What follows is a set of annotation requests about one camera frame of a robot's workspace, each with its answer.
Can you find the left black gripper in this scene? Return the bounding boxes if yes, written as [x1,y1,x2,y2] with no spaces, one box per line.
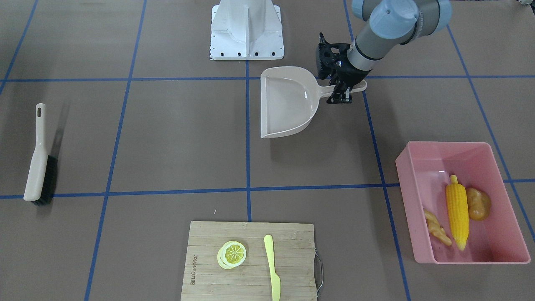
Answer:
[326,59,371,104]

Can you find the toy ginger root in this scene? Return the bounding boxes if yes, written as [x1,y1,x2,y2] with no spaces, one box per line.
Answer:
[423,209,452,246]

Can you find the yellow plastic knife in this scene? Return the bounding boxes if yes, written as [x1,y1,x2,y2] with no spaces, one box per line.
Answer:
[264,235,281,301]

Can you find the beige plastic dustpan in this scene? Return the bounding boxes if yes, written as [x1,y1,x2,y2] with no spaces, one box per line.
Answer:
[260,66,367,138]

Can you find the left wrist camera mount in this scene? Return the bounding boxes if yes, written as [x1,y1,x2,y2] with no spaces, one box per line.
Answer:
[316,32,350,79]

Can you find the yellow toy corn cob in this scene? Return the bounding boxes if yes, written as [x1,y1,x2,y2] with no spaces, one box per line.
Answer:
[445,175,469,251]

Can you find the yellow lemon slices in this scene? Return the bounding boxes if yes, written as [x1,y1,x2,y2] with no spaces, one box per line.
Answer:
[217,241,247,269]

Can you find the brown toy potato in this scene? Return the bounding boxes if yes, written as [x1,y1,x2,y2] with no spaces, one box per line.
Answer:
[466,187,492,221]

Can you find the beige hand brush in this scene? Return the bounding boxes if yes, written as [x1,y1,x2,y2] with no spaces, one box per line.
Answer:
[23,103,58,206]

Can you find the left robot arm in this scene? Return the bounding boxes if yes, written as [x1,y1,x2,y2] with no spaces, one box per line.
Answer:
[316,0,453,104]

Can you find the bamboo cutting board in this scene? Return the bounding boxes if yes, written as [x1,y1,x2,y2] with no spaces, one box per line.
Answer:
[180,221,321,301]

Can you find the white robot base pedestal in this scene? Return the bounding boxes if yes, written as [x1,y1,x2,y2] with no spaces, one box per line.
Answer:
[209,0,285,61]

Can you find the pink plastic bin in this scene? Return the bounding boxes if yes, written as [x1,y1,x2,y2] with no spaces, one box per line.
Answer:
[395,141,531,264]

